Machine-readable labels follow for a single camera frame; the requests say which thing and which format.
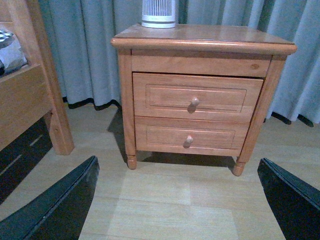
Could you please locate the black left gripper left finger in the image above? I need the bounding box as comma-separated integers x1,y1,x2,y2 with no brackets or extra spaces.
0,156,100,240

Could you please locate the wooden nightstand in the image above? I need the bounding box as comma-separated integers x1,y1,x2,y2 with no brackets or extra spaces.
111,23,297,176

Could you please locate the white cylindrical air purifier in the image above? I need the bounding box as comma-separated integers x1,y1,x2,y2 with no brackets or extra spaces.
141,0,176,29

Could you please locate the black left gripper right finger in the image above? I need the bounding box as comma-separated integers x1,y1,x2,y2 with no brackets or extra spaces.
257,158,320,240

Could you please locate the grey curtain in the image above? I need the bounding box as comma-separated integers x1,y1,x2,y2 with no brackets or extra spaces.
39,0,320,124

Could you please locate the wooden drawer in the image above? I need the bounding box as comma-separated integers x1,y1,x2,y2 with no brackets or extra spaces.
135,116,249,156
133,72,263,123

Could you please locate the grey mattress sheet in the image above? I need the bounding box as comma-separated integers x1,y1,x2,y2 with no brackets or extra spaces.
0,36,27,76

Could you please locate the wooden bed frame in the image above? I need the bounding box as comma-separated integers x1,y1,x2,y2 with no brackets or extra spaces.
0,0,74,155

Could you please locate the checkered blanket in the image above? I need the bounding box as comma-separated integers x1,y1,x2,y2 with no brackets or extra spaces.
0,29,15,49

